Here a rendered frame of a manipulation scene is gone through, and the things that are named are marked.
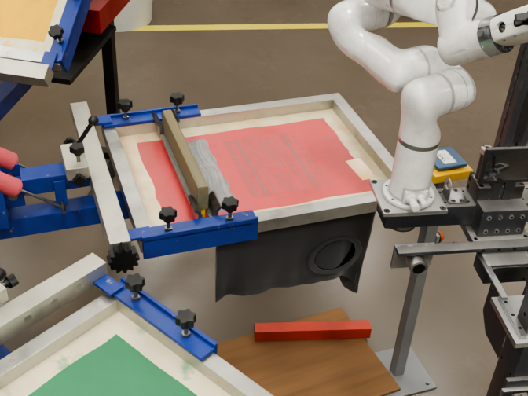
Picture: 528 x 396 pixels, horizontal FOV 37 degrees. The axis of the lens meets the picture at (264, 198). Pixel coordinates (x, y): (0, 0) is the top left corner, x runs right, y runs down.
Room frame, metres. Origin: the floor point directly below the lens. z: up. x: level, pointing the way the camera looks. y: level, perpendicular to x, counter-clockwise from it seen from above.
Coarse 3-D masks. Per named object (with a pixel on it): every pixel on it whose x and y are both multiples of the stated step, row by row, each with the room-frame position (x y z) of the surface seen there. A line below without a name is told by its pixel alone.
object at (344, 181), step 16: (320, 160) 1.94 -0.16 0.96; (336, 160) 1.94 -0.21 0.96; (224, 176) 1.83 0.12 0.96; (336, 176) 1.86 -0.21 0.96; (352, 176) 1.87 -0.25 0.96; (160, 192) 1.73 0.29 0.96; (176, 192) 1.73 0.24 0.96; (240, 192) 1.75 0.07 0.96; (288, 192) 1.77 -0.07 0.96; (304, 192) 1.77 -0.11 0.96; (320, 192) 1.77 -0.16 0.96; (336, 192) 1.78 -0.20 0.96; (352, 192) 1.78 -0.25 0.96; (176, 208) 1.66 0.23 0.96; (240, 208) 1.68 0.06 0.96; (256, 208) 1.68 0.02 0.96
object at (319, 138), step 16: (256, 128) 2.10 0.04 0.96; (272, 128) 2.10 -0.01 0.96; (288, 128) 2.11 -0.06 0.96; (304, 128) 2.12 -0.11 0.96; (320, 128) 2.12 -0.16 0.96; (144, 144) 1.97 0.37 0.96; (160, 144) 1.97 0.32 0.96; (208, 144) 1.99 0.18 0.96; (304, 144) 2.02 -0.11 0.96; (320, 144) 2.03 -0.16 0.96; (336, 144) 2.04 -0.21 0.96; (144, 160) 1.88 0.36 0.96; (160, 160) 1.89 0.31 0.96; (224, 160) 1.91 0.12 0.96; (160, 176) 1.81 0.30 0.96; (176, 176) 1.81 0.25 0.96
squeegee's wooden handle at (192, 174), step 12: (168, 120) 1.94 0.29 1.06; (168, 132) 1.92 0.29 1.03; (180, 132) 1.88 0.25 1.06; (180, 144) 1.82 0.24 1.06; (180, 156) 1.79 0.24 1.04; (192, 156) 1.76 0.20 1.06; (180, 168) 1.79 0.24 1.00; (192, 168) 1.70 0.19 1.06; (192, 180) 1.66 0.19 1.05; (204, 180) 1.66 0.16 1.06; (192, 192) 1.66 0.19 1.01; (204, 192) 1.62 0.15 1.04; (204, 204) 1.62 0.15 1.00
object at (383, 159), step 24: (312, 96) 2.26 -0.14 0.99; (336, 96) 2.27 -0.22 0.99; (192, 120) 2.08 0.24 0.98; (216, 120) 2.11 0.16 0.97; (240, 120) 2.14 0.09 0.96; (360, 120) 2.13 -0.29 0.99; (120, 144) 1.91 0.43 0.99; (360, 144) 2.04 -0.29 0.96; (120, 168) 1.78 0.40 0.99; (384, 168) 1.89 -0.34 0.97; (144, 216) 1.57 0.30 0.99; (264, 216) 1.61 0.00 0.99; (288, 216) 1.61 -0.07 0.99; (312, 216) 1.64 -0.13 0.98; (336, 216) 1.66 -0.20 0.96
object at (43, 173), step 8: (24, 168) 1.68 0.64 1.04; (32, 168) 1.68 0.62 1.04; (40, 168) 1.69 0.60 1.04; (48, 168) 1.69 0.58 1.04; (56, 168) 1.69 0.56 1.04; (24, 176) 1.65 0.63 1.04; (32, 176) 1.65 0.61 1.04; (40, 176) 1.65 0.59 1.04; (48, 176) 1.65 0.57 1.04; (56, 176) 1.66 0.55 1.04; (64, 176) 1.67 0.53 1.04; (24, 184) 1.63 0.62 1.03; (32, 184) 1.64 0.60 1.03; (40, 184) 1.64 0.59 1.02; (48, 184) 1.65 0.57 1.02; (72, 184) 1.67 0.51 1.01; (88, 184) 1.69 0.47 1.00; (32, 192) 1.63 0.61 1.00; (40, 192) 1.64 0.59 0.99
